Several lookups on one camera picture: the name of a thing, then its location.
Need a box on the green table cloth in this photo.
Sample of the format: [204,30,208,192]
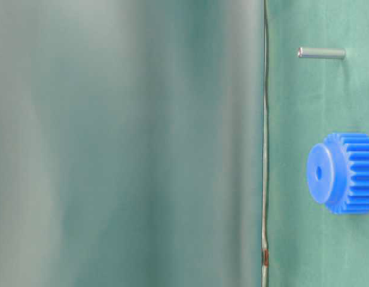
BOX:
[267,1,369,286]

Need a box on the blue plastic gear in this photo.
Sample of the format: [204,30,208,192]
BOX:
[306,133,369,215]

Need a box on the thin grey cable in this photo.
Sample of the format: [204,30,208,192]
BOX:
[261,0,270,287]

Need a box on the silver metal shaft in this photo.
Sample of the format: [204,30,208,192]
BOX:
[297,47,346,59]

